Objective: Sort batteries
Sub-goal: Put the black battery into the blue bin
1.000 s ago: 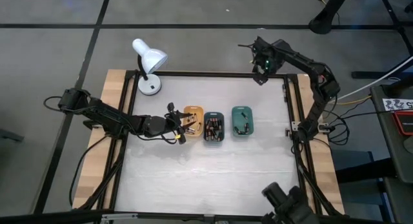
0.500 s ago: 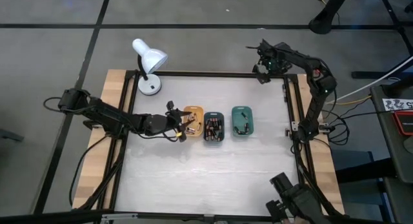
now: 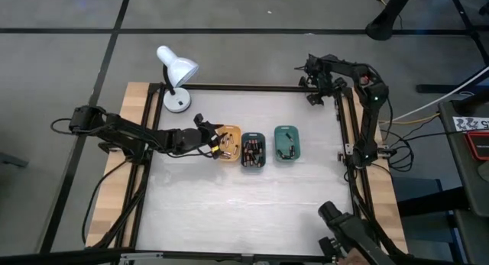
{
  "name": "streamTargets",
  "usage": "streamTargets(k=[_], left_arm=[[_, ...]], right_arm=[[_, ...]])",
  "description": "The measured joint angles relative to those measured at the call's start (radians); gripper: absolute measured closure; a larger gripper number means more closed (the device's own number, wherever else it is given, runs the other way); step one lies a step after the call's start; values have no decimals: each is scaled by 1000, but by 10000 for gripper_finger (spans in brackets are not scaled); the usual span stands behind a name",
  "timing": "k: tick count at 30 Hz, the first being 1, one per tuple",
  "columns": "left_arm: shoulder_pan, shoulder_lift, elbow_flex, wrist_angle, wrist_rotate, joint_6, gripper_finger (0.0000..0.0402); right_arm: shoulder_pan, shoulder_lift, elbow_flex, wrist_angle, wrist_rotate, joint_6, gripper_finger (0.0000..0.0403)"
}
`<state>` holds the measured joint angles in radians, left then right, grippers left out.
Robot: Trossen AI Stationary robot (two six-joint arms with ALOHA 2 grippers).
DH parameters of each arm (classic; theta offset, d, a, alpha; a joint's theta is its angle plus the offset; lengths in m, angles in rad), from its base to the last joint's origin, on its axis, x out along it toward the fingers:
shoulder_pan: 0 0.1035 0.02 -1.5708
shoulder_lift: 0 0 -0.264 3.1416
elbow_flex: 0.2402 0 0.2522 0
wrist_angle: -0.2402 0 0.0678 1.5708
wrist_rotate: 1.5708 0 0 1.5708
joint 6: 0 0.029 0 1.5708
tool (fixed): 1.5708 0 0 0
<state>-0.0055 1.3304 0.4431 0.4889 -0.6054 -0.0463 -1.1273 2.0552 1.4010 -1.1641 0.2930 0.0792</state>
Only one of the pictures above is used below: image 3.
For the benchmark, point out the black overhead crossbar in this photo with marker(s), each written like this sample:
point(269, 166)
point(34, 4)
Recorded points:
point(57, 257)

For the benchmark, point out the black stand pole with base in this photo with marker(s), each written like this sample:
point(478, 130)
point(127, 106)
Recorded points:
point(384, 26)

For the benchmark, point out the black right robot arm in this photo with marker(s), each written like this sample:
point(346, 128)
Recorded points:
point(368, 120)

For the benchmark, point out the dark equipment cart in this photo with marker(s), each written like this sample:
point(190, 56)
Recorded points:
point(473, 181)

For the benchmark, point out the screws edge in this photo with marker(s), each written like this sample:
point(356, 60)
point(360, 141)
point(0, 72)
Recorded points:
point(339, 156)

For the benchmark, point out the red framed device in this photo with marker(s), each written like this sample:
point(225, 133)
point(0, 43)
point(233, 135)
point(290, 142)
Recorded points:
point(479, 144)

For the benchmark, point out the white fiducial marker label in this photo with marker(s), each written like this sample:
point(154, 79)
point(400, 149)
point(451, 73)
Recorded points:
point(471, 123)

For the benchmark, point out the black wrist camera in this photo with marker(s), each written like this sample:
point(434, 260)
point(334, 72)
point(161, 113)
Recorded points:
point(216, 155)
point(315, 99)

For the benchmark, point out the yellow plastic bin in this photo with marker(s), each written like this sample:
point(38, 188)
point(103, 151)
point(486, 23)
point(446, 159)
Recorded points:
point(234, 127)

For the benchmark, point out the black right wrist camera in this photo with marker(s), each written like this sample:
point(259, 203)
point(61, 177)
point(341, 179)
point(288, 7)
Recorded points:
point(315, 99)

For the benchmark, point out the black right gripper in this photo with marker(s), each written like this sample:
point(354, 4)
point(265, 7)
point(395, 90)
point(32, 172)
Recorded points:
point(321, 72)

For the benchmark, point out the slate blue plastic bin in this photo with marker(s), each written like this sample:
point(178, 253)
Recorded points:
point(253, 134)

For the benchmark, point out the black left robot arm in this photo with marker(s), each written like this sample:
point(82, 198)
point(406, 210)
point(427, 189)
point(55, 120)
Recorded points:
point(126, 131)

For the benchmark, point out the white desk lamp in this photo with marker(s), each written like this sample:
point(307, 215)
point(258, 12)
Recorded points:
point(177, 68)

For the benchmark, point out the black clamp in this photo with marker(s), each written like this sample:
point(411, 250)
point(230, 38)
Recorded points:
point(302, 82)
point(107, 146)

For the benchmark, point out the person's hand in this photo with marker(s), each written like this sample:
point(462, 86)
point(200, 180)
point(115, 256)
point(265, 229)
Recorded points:
point(353, 258)

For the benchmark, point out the silver black battery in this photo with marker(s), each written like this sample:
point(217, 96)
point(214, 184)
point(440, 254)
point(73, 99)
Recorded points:
point(230, 139)

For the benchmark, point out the silver red Energizer battery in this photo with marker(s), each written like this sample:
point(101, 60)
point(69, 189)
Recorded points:
point(226, 155)
point(225, 141)
point(221, 137)

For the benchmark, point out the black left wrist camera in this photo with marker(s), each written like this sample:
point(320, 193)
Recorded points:
point(216, 155)

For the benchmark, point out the black table leg frame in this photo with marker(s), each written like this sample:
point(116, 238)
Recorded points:
point(435, 88)

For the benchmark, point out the silver corner bracket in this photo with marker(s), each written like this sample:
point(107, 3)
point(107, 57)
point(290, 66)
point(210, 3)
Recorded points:
point(349, 149)

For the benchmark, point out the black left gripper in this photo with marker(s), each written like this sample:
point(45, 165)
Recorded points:
point(191, 139)

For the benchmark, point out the teal plastic bin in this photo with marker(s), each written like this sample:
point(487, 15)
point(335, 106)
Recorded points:
point(286, 128)

